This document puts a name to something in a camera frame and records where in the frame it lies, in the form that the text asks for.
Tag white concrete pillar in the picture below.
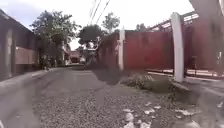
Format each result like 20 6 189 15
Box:
170 12 185 83
117 26 126 71

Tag dark green tree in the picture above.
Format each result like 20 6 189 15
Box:
77 24 105 49

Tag distant red building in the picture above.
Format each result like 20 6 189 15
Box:
69 49 82 64

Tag pile of weeds and debris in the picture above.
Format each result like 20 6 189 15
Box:
118 71 178 94

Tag tall thin tree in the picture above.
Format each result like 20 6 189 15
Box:
101 11 121 34

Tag grey gravel road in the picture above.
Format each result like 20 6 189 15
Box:
31 65 201 128

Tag pale stones on ground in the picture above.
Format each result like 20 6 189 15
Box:
121 101 201 128

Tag large green tree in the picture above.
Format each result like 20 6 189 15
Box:
29 9 82 68

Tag red building with roof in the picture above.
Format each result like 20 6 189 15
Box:
146 0 224 78

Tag grey concrete kerb strip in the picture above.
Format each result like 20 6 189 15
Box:
0 67 61 128

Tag red metal fence wall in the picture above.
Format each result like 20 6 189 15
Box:
97 30 176 72

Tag overhead wires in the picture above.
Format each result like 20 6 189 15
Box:
87 0 112 26

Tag building with brown wall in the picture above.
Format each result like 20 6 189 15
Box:
0 8 43 82

